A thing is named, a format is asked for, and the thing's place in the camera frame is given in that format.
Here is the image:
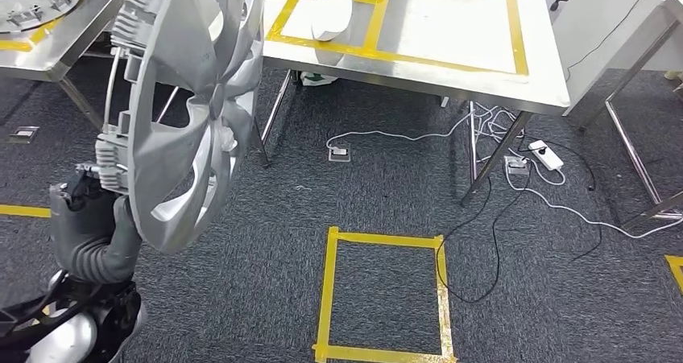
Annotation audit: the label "long white cable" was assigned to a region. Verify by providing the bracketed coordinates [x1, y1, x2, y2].
[474, 103, 683, 240]

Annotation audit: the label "yellow tape square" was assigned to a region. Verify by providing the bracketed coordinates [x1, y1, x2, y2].
[313, 225, 458, 363]

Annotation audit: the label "steel workbench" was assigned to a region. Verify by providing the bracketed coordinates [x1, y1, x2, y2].
[255, 0, 572, 208]

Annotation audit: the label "white desk steel legs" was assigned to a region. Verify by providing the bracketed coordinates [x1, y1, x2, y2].
[551, 0, 683, 233]

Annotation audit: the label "short white cable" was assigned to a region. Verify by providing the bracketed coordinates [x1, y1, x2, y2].
[325, 111, 477, 151]

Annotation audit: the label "metal floor socket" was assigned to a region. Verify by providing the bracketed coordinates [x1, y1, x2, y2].
[503, 155, 532, 176]
[327, 142, 352, 163]
[9, 126, 40, 145]

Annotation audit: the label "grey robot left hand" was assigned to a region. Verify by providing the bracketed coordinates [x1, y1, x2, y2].
[48, 169, 144, 270]

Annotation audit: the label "white green bag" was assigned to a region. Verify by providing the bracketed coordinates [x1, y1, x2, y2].
[300, 71, 339, 88]

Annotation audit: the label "steel table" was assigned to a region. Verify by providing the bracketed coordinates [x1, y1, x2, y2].
[0, 0, 180, 134]

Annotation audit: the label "yellow tape strip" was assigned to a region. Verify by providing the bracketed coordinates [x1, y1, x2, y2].
[664, 254, 683, 296]
[0, 0, 102, 53]
[0, 204, 52, 219]

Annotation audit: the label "white curved plastic part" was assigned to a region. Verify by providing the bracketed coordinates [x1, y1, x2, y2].
[310, 0, 355, 43]

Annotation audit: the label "grey plastic hubcap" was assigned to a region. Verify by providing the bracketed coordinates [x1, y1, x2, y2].
[0, 0, 85, 35]
[96, 0, 267, 255]

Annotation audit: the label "white power strip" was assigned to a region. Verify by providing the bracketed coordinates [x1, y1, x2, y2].
[528, 139, 565, 173]

